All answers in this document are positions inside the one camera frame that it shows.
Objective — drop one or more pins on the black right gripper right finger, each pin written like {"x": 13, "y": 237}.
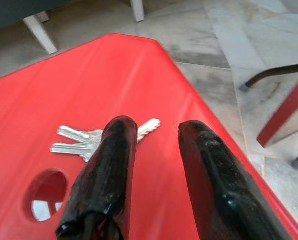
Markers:
{"x": 218, "y": 180}

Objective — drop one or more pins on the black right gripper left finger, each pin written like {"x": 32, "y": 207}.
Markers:
{"x": 108, "y": 162}

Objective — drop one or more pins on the silver bunch of keys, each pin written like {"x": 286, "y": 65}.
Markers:
{"x": 72, "y": 147}

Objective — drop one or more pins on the red plastic stool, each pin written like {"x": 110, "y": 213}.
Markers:
{"x": 89, "y": 87}

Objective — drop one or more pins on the marble pattern folding table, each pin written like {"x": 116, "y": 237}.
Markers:
{"x": 283, "y": 115}

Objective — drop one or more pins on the black low tv console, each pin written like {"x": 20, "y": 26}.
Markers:
{"x": 9, "y": 12}

